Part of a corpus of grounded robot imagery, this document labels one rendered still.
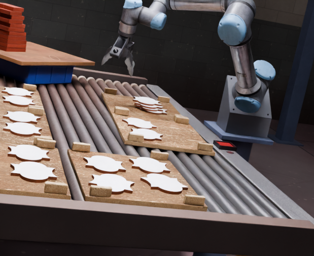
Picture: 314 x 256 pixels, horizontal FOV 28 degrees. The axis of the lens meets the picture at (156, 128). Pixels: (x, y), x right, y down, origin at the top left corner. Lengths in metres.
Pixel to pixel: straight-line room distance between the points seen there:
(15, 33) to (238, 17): 1.15
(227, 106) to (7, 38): 1.11
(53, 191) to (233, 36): 1.20
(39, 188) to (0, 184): 0.10
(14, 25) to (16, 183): 1.57
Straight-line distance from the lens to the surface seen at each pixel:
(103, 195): 1.69
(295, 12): 8.33
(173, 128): 2.60
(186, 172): 2.10
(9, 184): 1.69
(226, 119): 3.05
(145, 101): 2.87
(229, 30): 2.57
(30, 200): 1.56
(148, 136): 2.36
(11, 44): 3.16
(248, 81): 2.78
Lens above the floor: 1.53
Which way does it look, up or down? 13 degrees down
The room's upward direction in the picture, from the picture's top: 11 degrees clockwise
